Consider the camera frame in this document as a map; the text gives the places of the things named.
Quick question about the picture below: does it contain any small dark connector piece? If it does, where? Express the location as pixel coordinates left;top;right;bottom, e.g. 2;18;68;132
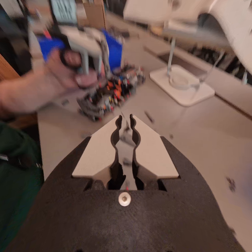
226;177;237;192

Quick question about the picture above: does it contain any brown cardboard box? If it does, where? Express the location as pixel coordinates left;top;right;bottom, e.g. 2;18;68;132
77;0;107;30

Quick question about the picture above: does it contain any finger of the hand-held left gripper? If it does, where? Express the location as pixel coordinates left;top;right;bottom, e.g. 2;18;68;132
98;34;113;79
60;26;104;58

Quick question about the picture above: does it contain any partly built toy vehicle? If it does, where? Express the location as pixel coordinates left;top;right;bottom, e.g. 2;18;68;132
76;63;146;121

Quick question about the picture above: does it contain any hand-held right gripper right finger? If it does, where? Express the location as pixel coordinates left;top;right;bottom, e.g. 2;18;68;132
130;114;179;190

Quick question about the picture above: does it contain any open instruction booklet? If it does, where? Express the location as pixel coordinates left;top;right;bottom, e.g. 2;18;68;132
123;0;252;74

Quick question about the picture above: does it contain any white book stand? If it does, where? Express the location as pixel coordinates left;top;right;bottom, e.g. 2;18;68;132
149;19;230;107

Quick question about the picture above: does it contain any person's left hand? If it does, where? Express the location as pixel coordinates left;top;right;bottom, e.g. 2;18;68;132
44;49;100;94

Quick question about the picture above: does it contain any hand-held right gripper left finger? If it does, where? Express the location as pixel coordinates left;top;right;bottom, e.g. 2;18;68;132
72;115;126;190

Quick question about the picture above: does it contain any blue storage bin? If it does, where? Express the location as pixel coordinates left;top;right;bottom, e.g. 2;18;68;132
37;28;124;72

